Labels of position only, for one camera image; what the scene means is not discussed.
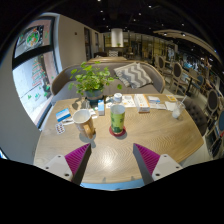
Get flat round red coaster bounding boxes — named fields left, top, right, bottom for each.
left=108, top=125, right=128, bottom=138

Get grey curved sofa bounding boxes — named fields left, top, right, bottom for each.
left=50, top=60, right=167, bottom=106

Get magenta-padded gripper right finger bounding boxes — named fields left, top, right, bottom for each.
left=132, top=143, right=183, bottom=186

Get white printed leaflet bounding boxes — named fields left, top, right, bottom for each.
left=105, top=94, right=137, bottom=109

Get yellow card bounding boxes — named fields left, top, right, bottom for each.
left=165, top=94, right=178, bottom=102

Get clear plastic cup with straw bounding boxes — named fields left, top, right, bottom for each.
left=171, top=95, right=188, bottom=120

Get group of dining chairs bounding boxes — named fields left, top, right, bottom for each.
left=154, top=54, right=224, bottom=158

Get window with festive decals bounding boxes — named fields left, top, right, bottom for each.
left=12, top=17, right=59, bottom=128

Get pill blister pack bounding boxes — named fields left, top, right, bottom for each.
left=54, top=121, right=67, bottom=135

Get grey white chevron cushion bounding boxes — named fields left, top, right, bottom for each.
left=113, top=62, right=154, bottom=90

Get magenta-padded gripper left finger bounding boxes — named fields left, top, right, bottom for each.
left=41, top=142, right=93, bottom=185

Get dark grey tufted armchair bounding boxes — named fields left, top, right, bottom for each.
left=181, top=97, right=208, bottom=137

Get white box with orange print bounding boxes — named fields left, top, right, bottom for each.
left=133, top=93, right=151, bottom=113

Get green potted plant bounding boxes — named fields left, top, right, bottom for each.
left=68, top=60, right=124, bottom=102

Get white paper napkin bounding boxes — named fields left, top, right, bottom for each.
left=164, top=100, right=178, bottom=112

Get small blue white booklet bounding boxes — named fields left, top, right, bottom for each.
left=147, top=95, right=168, bottom=110

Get small blue and white carton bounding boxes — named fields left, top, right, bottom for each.
left=97, top=98, right=106, bottom=116

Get green-labelled clear drink bottle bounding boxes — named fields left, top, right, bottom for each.
left=110, top=92, right=127, bottom=135

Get tan mug with white inside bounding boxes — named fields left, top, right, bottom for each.
left=72, top=108, right=96, bottom=140

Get group of ceiling lights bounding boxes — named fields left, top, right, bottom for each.
left=96, top=0, right=214, bottom=38

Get brown paper bag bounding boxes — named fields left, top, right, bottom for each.
left=71, top=97, right=91, bottom=111

